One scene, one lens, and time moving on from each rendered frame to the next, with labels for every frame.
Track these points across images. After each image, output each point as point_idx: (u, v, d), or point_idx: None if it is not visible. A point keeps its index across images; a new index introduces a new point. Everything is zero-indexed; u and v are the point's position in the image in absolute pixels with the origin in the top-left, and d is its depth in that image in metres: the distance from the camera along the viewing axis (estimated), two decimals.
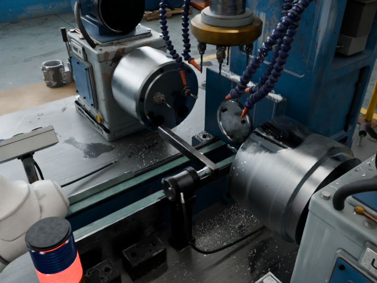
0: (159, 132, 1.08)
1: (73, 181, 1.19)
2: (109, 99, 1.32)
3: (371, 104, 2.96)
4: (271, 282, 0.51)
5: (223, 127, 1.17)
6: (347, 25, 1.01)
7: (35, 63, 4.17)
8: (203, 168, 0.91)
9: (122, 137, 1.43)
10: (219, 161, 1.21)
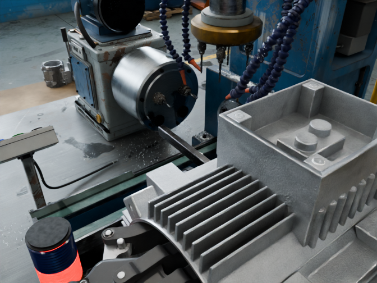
0: (159, 132, 1.08)
1: (73, 181, 1.19)
2: (109, 99, 1.32)
3: None
4: (316, 86, 0.34)
5: None
6: (347, 25, 1.01)
7: (35, 63, 4.17)
8: None
9: (122, 137, 1.43)
10: None
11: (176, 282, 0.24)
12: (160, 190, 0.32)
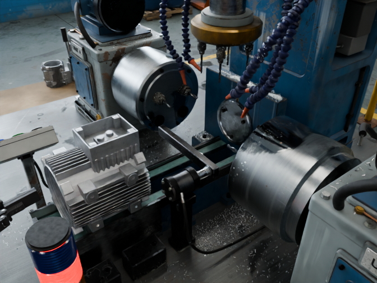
0: (159, 132, 1.08)
1: None
2: (109, 99, 1.32)
3: (371, 104, 2.96)
4: (116, 117, 0.88)
5: (223, 127, 1.17)
6: (347, 25, 1.01)
7: (35, 63, 4.17)
8: (203, 168, 0.91)
9: None
10: (219, 161, 1.21)
11: None
12: None
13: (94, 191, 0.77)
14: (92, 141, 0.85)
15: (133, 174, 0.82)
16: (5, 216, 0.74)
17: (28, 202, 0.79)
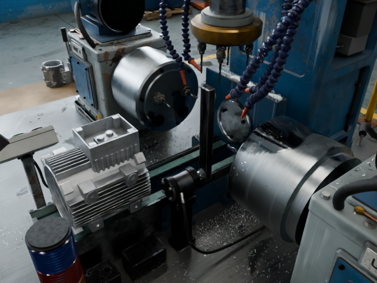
0: (202, 88, 0.78)
1: None
2: (109, 99, 1.32)
3: (371, 104, 2.96)
4: (116, 117, 0.88)
5: (223, 127, 1.17)
6: (347, 25, 1.01)
7: (35, 63, 4.17)
8: (197, 171, 0.90)
9: None
10: (219, 161, 1.21)
11: None
12: None
13: (94, 191, 0.77)
14: (92, 141, 0.85)
15: (133, 174, 0.82)
16: None
17: None
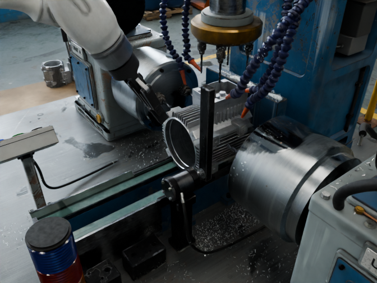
0: (202, 88, 0.78)
1: (73, 181, 1.19)
2: (109, 99, 1.32)
3: (371, 104, 2.96)
4: (225, 81, 1.06)
5: None
6: (347, 25, 1.01)
7: (35, 63, 4.17)
8: (197, 171, 0.90)
9: (122, 137, 1.43)
10: None
11: (145, 82, 0.90)
12: None
13: (218, 137, 0.95)
14: None
15: (245, 126, 0.99)
16: (161, 104, 0.94)
17: (159, 116, 0.99)
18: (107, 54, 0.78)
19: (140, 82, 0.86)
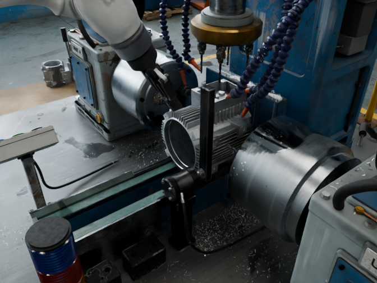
0: (202, 88, 0.78)
1: (73, 181, 1.19)
2: (109, 99, 1.32)
3: (371, 104, 2.96)
4: (223, 81, 1.06)
5: None
6: (347, 25, 1.01)
7: (35, 63, 4.17)
8: (197, 171, 0.90)
9: (122, 137, 1.43)
10: None
11: (162, 72, 0.92)
12: None
13: (217, 137, 0.95)
14: None
15: (244, 126, 0.99)
16: (177, 94, 0.96)
17: (175, 107, 1.01)
18: (128, 44, 0.80)
19: (158, 72, 0.88)
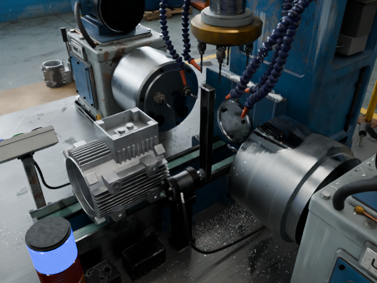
0: (202, 88, 0.78)
1: None
2: (109, 99, 1.32)
3: (371, 104, 2.96)
4: (135, 110, 0.91)
5: (223, 127, 1.17)
6: (347, 25, 1.01)
7: (35, 63, 4.17)
8: (197, 171, 0.90)
9: None
10: (219, 161, 1.21)
11: None
12: None
13: (118, 181, 0.80)
14: (113, 134, 0.88)
15: (154, 164, 0.85)
16: None
17: None
18: None
19: None
